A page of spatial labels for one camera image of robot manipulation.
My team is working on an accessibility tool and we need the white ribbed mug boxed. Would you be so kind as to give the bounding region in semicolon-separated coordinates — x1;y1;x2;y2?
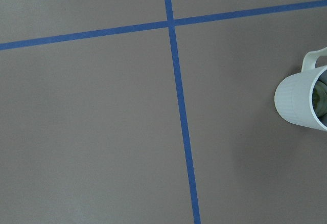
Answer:
274;48;326;131

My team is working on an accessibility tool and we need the lemon slice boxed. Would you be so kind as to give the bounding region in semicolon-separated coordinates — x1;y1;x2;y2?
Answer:
312;80;326;118

